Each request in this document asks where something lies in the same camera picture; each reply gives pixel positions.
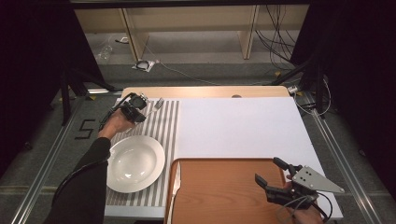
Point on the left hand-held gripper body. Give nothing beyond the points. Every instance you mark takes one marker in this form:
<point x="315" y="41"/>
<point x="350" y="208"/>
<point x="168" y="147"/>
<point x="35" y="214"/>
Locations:
<point x="132" y="109"/>

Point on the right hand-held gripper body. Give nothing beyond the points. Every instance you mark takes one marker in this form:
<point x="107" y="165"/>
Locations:
<point x="311" y="181"/>

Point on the silver fork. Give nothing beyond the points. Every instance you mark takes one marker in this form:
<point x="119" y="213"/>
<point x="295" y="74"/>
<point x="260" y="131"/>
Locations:
<point x="158" y="103"/>

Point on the brown wooden tray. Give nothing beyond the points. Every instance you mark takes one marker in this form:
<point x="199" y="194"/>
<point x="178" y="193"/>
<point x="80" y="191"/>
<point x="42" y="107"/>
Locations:
<point x="224" y="193"/>

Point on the white plate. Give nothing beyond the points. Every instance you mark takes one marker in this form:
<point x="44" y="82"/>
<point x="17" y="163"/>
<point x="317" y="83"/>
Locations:
<point x="135" y="165"/>

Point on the silver knife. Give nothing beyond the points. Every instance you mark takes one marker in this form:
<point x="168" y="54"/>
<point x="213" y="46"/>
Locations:
<point x="175" y="183"/>

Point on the person's left hand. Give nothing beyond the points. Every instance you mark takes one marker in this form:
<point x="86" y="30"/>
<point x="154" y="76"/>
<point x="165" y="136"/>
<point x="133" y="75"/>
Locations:
<point x="116" y="124"/>

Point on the person's right hand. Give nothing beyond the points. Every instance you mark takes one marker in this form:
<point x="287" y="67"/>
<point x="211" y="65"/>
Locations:
<point x="306" y="217"/>

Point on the grey striped placemat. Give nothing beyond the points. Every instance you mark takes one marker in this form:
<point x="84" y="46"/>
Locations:
<point x="162" y="124"/>

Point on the light wooden table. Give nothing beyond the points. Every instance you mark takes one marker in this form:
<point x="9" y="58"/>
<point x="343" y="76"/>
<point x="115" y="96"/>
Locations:
<point x="186" y="92"/>

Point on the white table board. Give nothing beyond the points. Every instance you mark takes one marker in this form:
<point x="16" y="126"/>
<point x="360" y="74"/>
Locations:
<point x="236" y="127"/>

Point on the clear plastic bag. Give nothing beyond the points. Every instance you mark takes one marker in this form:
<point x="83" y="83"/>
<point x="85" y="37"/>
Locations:
<point x="104" y="53"/>

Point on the black metal stand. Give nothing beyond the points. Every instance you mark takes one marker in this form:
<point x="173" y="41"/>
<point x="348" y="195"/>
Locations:
<point x="66" y="96"/>
<point x="317" y="84"/>

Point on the small white adapter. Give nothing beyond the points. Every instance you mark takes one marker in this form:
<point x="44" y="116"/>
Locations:
<point x="292" y="89"/>

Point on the light wooden shelf unit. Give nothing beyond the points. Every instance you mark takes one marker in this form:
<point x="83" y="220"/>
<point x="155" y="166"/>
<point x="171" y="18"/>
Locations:
<point x="193" y="18"/>

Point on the dark curtain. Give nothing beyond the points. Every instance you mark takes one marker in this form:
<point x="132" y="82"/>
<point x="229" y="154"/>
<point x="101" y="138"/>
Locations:
<point x="361" y="62"/>
<point x="31" y="62"/>

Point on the metal floor rail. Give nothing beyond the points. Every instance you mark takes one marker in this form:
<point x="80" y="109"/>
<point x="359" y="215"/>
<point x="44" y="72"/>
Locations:
<point x="342" y="161"/>
<point x="46" y="168"/>

